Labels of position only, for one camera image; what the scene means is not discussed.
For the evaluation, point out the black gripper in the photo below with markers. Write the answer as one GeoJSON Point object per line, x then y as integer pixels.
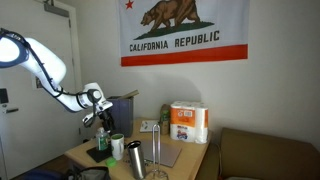
{"type": "Point", "coordinates": [106, 118]}

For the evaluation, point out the white mug with green logo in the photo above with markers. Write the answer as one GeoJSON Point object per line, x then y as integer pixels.
{"type": "Point", "coordinates": [117, 148]}

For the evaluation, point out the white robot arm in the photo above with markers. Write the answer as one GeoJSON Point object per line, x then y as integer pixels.
{"type": "Point", "coordinates": [43, 65]}

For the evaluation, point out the clear bottle with green label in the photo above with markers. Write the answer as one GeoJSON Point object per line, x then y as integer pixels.
{"type": "Point", "coordinates": [102, 140]}

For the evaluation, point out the black mat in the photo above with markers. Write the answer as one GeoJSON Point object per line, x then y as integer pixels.
{"type": "Point", "coordinates": [98, 155]}

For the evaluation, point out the green round lid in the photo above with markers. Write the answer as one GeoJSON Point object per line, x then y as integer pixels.
{"type": "Point", "coordinates": [111, 162]}

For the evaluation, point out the white flat box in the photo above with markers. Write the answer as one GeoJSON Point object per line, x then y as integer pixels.
{"type": "Point", "coordinates": [149, 126]}

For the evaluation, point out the cardboard piece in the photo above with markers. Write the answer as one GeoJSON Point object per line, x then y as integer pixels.
{"type": "Point", "coordinates": [130, 94]}

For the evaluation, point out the stainless steel tumbler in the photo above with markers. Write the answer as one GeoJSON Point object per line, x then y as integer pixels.
{"type": "Point", "coordinates": [136, 160]}

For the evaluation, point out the black bag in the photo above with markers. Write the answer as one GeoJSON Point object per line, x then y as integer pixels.
{"type": "Point", "coordinates": [91, 174]}

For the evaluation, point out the metal paper towel holder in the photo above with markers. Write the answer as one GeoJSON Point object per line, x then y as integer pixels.
{"type": "Point", "coordinates": [158, 146]}

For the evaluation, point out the gray laptop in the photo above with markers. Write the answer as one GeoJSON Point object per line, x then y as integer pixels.
{"type": "Point", "coordinates": [165, 154]}

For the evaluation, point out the white door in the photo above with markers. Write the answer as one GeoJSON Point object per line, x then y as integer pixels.
{"type": "Point", "coordinates": [33, 133]}

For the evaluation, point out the paper towel roll pack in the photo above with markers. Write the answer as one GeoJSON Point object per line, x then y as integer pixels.
{"type": "Point", "coordinates": [186, 121]}

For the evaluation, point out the blue object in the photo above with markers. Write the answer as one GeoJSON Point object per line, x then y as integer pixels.
{"type": "Point", "coordinates": [43, 175]}

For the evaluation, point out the black door lock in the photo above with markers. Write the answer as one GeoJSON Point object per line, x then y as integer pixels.
{"type": "Point", "coordinates": [3, 96]}

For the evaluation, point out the California Republic flag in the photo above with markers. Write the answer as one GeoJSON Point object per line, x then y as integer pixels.
{"type": "Point", "coordinates": [186, 40]}

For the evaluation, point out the metal door closer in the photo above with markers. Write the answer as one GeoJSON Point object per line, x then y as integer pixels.
{"type": "Point", "coordinates": [56, 9]}

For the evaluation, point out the brown sofa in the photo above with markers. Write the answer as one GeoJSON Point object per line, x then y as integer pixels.
{"type": "Point", "coordinates": [266, 156]}

